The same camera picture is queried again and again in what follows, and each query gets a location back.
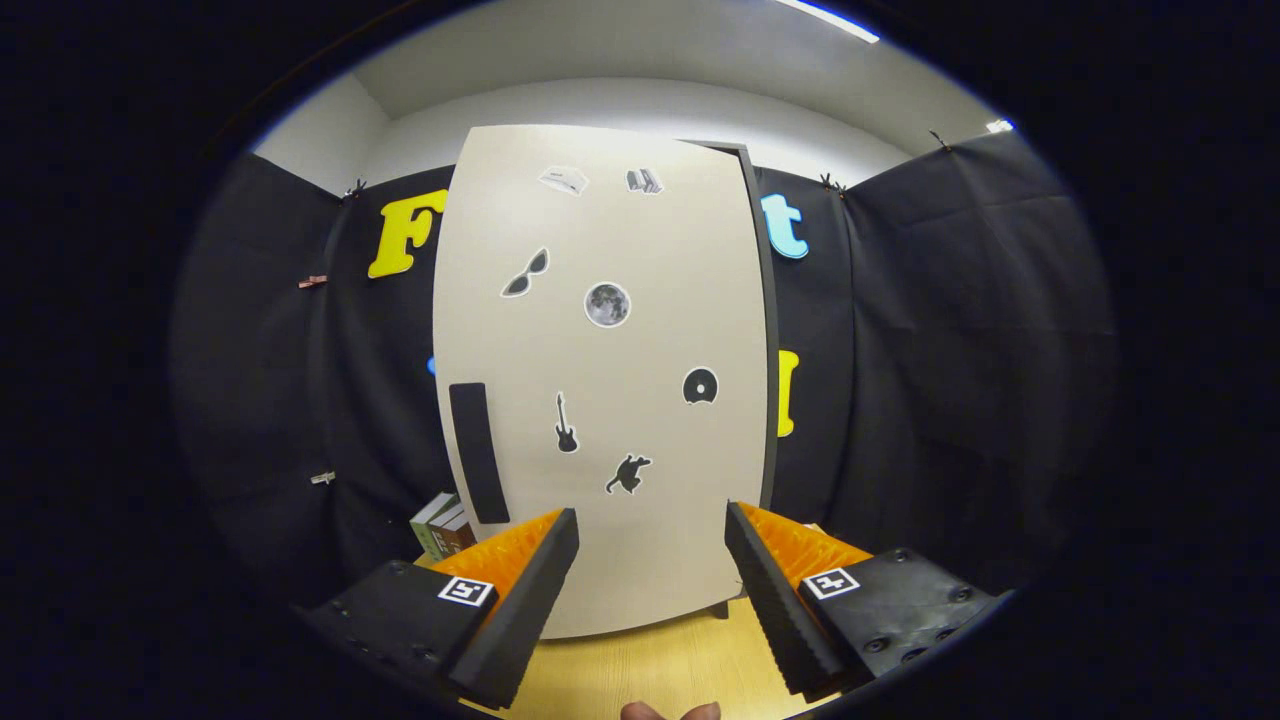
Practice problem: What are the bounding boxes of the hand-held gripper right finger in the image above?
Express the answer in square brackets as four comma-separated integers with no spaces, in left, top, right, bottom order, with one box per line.
[723,500,1016,701]

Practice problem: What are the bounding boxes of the grey cabinet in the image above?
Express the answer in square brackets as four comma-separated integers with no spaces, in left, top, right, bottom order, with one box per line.
[690,140,783,619]

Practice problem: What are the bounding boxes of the black door handle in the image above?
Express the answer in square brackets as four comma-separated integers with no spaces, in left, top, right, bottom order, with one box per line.
[449,382,511,525]

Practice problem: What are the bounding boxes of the long ceiling light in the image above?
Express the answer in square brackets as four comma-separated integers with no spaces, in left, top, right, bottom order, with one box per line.
[775,0,881,44]

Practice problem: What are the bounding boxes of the black backdrop cloth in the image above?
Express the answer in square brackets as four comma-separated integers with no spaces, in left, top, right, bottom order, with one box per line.
[170,130,1119,611]

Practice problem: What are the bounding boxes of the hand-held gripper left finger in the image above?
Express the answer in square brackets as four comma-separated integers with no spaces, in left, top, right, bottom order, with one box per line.
[300,507,581,711]

